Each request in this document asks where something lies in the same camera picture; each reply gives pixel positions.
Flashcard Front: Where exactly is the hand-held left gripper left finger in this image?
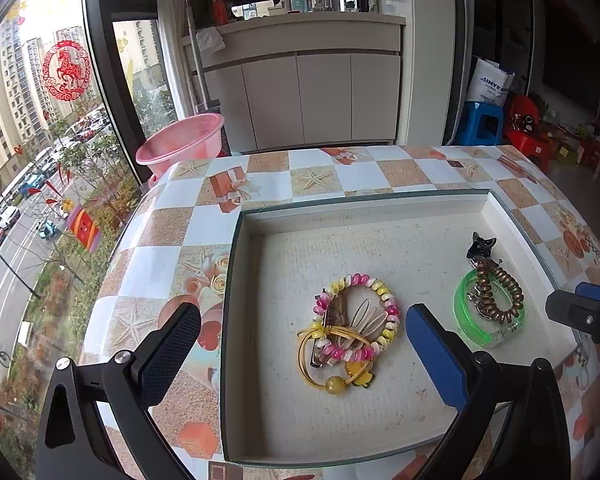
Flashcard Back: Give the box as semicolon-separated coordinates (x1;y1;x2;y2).
35;304;202;480

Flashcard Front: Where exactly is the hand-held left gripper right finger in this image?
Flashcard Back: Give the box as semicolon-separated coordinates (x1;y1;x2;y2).
406;303;573;480

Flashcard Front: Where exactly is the green translucent bracelet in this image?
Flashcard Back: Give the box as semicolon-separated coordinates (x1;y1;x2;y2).
453;267;526;348

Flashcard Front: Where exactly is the brown spiral hair tie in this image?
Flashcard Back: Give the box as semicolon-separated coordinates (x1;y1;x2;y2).
472;260;523;323

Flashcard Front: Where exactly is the beige snap hair clip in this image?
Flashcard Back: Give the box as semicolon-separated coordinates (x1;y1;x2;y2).
347;299;388;336

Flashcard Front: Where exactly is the pink yellow spiral hair tie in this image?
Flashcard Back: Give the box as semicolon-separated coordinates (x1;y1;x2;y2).
311;273;401;363

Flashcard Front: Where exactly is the brown patterned hair clip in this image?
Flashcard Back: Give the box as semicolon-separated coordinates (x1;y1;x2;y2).
310;292;348;368

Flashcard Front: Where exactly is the yellow beaded hair tie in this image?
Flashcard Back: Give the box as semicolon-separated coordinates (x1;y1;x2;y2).
297;325;378;395

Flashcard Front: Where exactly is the small black claw clip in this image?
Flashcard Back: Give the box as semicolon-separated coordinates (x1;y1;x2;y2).
467;232;497;261

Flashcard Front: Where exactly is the white square tray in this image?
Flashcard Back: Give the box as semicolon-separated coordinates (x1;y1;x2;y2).
220;187;578;466

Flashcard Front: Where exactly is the checkered seashell tablecloth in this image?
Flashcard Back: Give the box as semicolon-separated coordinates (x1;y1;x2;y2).
77;145;600;480

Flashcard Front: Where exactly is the pile of cardboard boxes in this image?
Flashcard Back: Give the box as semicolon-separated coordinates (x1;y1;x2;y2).
555;125;600;168

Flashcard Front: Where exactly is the red plastic chair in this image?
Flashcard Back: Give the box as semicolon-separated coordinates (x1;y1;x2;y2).
504;94;556;171

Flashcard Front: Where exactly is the pink plastic basin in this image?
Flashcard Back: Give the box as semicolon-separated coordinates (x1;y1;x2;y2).
135;113;226;171

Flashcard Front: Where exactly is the blue plastic stool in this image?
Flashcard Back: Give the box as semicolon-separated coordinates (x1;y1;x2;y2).
455;101;503;147

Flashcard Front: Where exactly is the white printed bag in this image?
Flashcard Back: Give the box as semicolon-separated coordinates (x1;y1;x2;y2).
467;58;515;107

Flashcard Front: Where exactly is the white sink cabinet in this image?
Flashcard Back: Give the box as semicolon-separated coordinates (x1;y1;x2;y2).
182;14;406;153

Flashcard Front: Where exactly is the white pole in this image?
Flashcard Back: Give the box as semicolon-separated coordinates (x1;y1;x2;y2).
185;0;216;113

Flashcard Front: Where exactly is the red horse window sticker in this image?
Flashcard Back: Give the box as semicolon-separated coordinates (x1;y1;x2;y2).
42;40;92;102

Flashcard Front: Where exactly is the white cloth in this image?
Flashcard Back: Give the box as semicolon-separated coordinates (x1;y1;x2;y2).
195;27;227;53

